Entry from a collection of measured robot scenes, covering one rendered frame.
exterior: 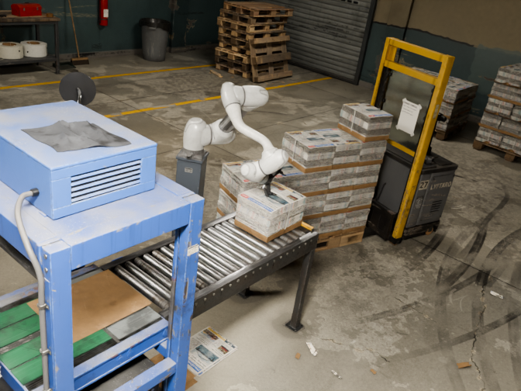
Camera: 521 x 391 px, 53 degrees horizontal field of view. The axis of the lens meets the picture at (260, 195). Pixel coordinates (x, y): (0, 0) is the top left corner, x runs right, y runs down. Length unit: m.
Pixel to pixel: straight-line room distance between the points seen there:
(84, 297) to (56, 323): 0.87
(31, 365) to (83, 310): 0.39
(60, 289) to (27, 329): 0.81
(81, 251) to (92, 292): 1.00
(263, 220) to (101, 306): 1.14
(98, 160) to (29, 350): 0.98
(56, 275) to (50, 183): 0.31
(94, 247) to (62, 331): 0.32
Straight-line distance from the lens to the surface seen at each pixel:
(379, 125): 4.70
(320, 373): 3.70
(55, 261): 1.81
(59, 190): 1.92
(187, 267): 2.26
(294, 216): 3.48
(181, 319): 2.43
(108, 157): 1.98
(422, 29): 10.86
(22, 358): 2.54
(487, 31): 10.44
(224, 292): 2.97
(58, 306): 1.92
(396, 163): 5.34
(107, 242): 1.90
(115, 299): 2.79
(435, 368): 4.06
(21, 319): 2.73
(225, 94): 3.38
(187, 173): 3.96
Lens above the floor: 2.53
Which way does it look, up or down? 26 degrees down
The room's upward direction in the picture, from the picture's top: 9 degrees clockwise
